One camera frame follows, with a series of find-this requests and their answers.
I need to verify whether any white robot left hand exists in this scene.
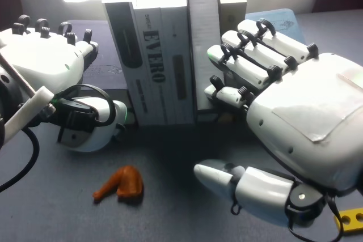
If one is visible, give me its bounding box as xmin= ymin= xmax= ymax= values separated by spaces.
xmin=0 ymin=14 xmax=128 ymax=152

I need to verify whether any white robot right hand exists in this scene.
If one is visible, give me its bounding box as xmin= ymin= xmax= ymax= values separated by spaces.
xmin=193 ymin=18 xmax=363 ymax=227

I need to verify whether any blue textured book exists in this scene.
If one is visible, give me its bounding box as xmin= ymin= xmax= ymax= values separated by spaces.
xmin=244 ymin=8 xmax=307 ymax=45

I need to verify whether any grey spine book with dot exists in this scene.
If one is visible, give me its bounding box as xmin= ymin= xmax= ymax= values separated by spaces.
xmin=160 ymin=6 xmax=196 ymax=125

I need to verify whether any yellow two-hole rectangular block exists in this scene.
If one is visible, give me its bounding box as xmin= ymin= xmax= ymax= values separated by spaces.
xmin=333 ymin=207 xmax=363 ymax=239

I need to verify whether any grey table cloth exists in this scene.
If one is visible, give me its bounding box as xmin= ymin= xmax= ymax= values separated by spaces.
xmin=0 ymin=6 xmax=363 ymax=242

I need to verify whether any brown toy chicken leg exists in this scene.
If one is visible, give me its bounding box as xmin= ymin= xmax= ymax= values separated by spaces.
xmin=92 ymin=165 xmax=144 ymax=202

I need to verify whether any black cable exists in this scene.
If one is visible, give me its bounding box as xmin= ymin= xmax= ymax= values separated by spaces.
xmin=0 ymin=127 xmax=40 ymax=194

